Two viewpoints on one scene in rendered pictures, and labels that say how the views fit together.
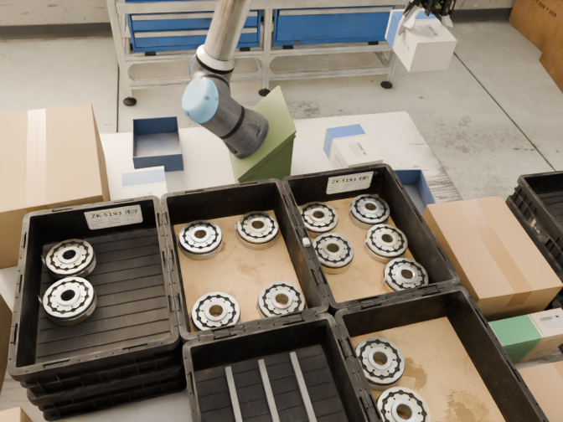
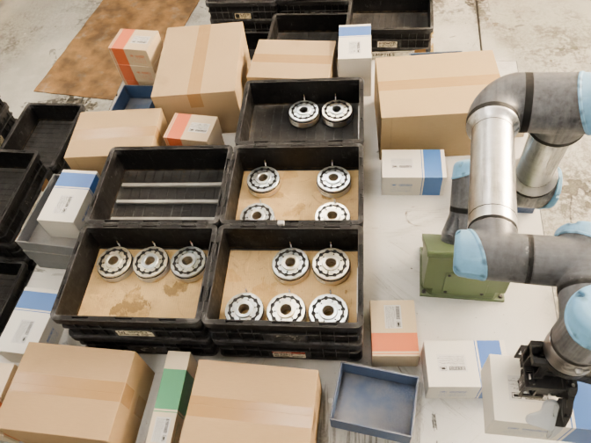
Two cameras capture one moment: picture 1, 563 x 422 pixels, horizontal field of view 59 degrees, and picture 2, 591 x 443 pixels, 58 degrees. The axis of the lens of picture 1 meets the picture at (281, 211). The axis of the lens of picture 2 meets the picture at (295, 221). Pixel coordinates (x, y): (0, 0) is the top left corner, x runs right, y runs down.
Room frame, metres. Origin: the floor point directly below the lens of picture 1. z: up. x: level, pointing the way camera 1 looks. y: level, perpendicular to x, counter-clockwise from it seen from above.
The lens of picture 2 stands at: (1.19, -0.77, 2.12)
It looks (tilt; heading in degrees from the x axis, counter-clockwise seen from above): 54 degrees down; 121
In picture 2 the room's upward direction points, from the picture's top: 10 degrees counter-clockwise
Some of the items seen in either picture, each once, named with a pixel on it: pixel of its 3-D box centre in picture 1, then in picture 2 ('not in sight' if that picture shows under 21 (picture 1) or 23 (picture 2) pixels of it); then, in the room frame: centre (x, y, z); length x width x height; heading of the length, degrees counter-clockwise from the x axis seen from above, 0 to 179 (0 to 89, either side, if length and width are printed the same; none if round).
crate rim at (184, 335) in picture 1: (237, 250); (294, 184); (0.68, 0.09, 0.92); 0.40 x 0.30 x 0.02; 19
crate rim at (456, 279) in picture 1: (363, 229); (286, 274); (0.78, -0.20, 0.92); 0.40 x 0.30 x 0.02; 19
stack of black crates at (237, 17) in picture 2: not in sight; (250, 14); (-0.32, 1.61, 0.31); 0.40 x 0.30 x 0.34; 16
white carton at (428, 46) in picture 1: (418, 38); (543, 399); (1.39, -0.36, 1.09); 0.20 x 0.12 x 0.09; 16
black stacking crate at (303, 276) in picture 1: (237, 264); (295, 194); (0.68, 0.09, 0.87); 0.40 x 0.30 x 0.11; 19
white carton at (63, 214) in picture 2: not in sight; (74, 203); (0.02, -0.16, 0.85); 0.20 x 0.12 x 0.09; 104
